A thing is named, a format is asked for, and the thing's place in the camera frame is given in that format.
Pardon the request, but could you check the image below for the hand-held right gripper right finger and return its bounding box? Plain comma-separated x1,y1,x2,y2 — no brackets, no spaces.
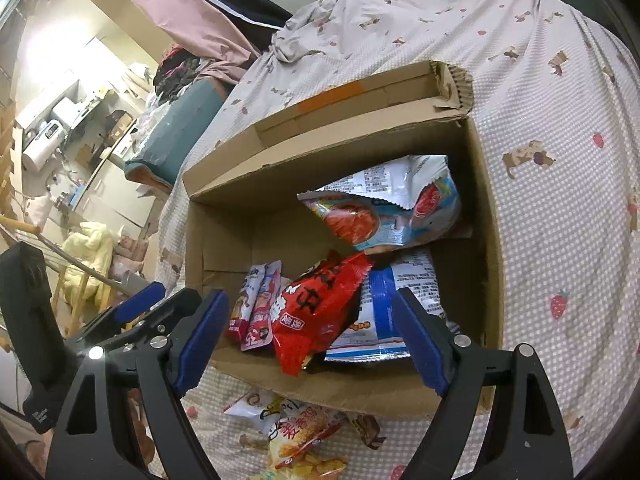
391,287,574,480

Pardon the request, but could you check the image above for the yellow fluffy blanket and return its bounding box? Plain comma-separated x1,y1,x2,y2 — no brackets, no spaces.
61,221,117,303

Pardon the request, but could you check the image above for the pale cartoon snack packet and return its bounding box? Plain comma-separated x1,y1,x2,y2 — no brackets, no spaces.
223,389,352,480

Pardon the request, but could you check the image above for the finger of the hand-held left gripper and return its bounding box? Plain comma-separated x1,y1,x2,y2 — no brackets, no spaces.
82,281,167,336
75,287,202,361

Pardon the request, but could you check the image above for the pile of clothes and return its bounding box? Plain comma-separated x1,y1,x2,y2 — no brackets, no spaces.
152,44,212,97

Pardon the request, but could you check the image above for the cardboard box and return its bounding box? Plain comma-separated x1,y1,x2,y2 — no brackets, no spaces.
181,60,503,418

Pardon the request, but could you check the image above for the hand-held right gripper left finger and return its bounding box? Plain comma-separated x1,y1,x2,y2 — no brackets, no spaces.
45,289,230,480

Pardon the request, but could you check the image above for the teal bed end cushion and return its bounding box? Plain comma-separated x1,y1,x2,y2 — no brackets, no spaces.
124,77,228,187

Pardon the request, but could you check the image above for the blue and white snack packet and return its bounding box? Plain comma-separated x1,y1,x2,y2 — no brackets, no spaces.
324,249,462,362

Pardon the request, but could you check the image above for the pink snack packet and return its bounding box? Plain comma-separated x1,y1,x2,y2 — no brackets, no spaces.
226,260,284,352

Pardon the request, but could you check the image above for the light blue snack packet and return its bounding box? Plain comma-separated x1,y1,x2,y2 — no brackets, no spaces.
297,154,462,255

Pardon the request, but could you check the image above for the white water heater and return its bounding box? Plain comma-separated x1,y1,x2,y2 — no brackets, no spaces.
21,119,70,172

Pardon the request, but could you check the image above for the pink curtain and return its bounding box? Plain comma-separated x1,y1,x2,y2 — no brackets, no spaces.
100,0,262,83

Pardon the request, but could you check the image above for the red snack packet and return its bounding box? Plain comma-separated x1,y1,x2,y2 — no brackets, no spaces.
272,251,375,377

